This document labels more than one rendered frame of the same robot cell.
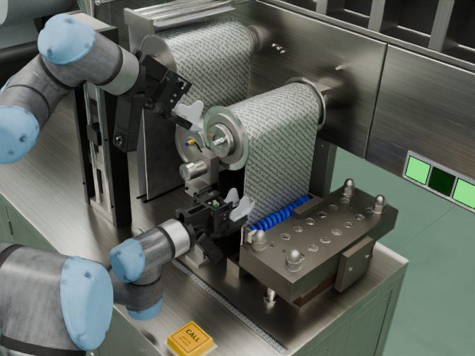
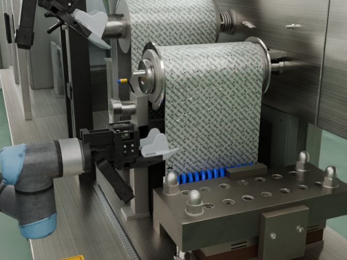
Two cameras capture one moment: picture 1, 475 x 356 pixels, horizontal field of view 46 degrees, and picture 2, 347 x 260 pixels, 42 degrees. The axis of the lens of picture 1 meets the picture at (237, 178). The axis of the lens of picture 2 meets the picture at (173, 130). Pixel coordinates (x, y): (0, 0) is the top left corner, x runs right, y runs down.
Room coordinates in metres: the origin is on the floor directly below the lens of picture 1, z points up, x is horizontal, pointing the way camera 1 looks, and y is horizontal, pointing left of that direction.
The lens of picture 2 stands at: (0.20, -0.40, 1.45)
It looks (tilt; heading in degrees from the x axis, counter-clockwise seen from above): 18 degrees down; 23
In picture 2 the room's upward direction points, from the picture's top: straight up
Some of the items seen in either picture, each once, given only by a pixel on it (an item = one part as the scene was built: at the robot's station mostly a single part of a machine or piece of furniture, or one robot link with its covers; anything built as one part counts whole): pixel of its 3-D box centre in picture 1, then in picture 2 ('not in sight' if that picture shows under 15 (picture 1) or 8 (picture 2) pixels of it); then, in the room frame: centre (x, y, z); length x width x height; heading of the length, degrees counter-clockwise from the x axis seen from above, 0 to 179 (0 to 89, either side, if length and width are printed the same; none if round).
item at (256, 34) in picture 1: (244, 41); (220, 22); (1.46, 0.00, 1.34); 0.07 x 0.07 x 0.07; 45
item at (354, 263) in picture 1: (354, 264); (283, 235); (1.01, -0.29, 0.97); 0.10 x 0.03 x 0.11; 135
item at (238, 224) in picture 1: (230, 222); (141, 159); (0.98, 0.01, 1.09); 0.09 x 0.05 x 0.02; 134
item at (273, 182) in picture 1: (278, 182); (214, 136); (1.12, -0.10, 1.11); 0.23 x 0.01 x 0.18; 135
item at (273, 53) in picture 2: (315, 89); (269, 52); (1.29, -0.18, 1.28); 0.06 x 0.05 x 0.02; 135
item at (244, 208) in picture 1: (244, 205); (161, 146); (1.02, -0.02, 1.11); 0.09 x 0.03 x 0.06; 134
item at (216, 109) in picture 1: (225, 138); (152, 76); (1.08, 0.03, 1.25); 0.15 x 0.01 x 0.15; 45
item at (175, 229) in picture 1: (172, 237); (71, 156); (0.90, 0.13, 1.11); 0.08 x 0.05 x 0.08; 45
